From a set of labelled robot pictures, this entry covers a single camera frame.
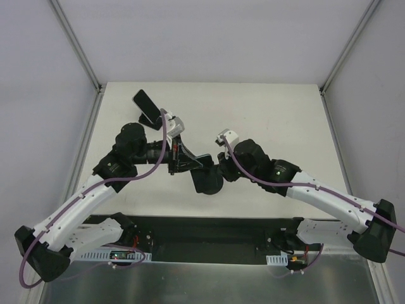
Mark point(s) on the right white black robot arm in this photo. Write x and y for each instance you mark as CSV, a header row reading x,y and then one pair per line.
x,y
365,226

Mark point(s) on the white slotted cable duct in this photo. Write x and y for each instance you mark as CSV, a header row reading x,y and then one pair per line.
x,y
113,255
277,260

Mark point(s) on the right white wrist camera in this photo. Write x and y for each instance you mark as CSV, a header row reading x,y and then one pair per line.
x,y
228,136

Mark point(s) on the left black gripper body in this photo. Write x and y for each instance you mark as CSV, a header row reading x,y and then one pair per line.
x,y
175,156

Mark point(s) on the black smartphone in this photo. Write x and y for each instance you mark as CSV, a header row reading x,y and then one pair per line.
x,y
206,160
146,105

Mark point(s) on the aluminium frame post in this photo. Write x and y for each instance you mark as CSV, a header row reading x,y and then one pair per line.
x,y
75,44
360,27

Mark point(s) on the right aluminium frame post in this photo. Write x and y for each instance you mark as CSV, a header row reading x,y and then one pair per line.
x,y
360,27

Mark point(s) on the right white slotted cable duct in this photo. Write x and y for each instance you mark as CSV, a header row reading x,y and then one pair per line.
x,y
277,260

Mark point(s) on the left white slotted cable duct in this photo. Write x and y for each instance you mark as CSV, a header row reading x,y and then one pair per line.
x,y
113,255

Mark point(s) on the left aluminium frame post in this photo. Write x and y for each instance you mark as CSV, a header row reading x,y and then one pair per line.
x,y
75,44

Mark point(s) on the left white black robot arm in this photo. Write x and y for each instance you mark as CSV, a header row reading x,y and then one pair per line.
x,y
52,245

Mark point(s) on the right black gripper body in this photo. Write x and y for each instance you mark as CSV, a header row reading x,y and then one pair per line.
x,y
225,172

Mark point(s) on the black round-base clamp phone stand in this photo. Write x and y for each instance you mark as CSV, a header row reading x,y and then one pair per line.
x,y
208,181

